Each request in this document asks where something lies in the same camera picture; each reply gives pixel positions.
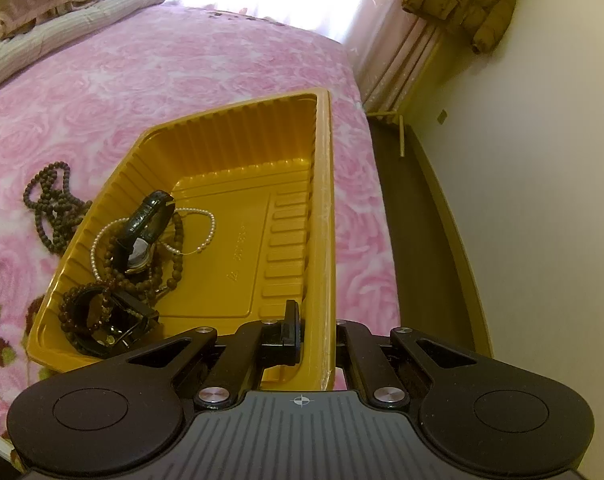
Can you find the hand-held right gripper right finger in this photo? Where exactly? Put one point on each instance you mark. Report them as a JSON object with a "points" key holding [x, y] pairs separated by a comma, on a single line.
{"points": [[356, 347]]}

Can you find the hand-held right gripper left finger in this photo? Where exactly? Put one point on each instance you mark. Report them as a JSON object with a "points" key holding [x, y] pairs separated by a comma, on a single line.
{"points": [[292, 332]]}

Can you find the yellow ribbed plastic tray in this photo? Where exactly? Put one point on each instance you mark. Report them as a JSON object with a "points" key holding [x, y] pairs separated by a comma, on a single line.
{"points": [[262, 240]]}

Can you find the thin wooden stick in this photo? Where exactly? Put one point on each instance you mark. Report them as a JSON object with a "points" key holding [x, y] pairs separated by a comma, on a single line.
{"points": [[401, 135]]}

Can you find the striped folded quilt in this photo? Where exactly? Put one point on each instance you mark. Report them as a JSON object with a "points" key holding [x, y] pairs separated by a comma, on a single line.
{"points": [[82, 20]]}

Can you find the pink floral blanket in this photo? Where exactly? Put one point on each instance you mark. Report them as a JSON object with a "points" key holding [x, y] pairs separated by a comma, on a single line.
{"points": [[207, 60]]}

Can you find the pink patterned curtain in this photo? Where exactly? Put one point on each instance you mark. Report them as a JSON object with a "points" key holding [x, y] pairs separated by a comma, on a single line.
{"points": [[401, 20]]}

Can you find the olive brown padded jacket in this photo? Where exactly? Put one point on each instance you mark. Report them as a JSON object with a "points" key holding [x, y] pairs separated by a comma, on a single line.
{"points": [[461, 0]]}

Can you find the small dark wall outlet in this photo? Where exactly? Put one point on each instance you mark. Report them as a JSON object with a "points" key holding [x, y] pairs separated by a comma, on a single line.
{"points": [[442, 116]]}

